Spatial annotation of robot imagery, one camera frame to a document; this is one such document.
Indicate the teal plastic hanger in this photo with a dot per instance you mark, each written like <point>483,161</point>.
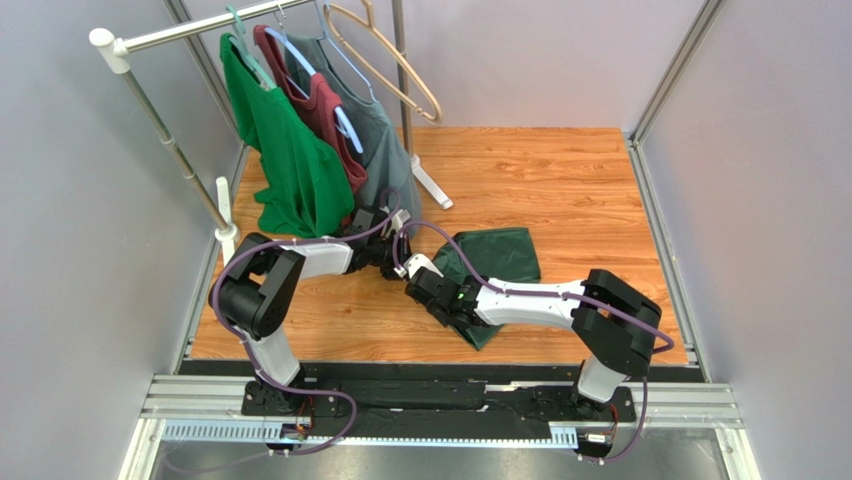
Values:
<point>252,64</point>

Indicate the grey-blue hanging shirt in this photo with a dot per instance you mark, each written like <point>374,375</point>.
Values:
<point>384,158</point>

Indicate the aluminium frame rail right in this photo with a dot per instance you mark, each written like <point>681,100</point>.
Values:
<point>652,173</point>

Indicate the maroon hanging shirt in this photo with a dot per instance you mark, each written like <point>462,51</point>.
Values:
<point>317,105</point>

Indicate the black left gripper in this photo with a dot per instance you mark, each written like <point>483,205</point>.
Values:
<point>403,247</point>

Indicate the green hanging t-shirt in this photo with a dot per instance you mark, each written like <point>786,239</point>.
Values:
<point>307,191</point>

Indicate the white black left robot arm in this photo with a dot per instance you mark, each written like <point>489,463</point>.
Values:
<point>253,293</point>

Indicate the aluminium front frame rail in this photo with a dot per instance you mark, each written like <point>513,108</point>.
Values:
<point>686,429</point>

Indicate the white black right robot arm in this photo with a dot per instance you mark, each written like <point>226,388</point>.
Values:
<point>618,324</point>

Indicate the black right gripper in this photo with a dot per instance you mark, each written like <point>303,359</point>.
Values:
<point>420,290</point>

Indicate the dark green cloth napkin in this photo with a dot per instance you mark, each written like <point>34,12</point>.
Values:
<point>507,254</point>

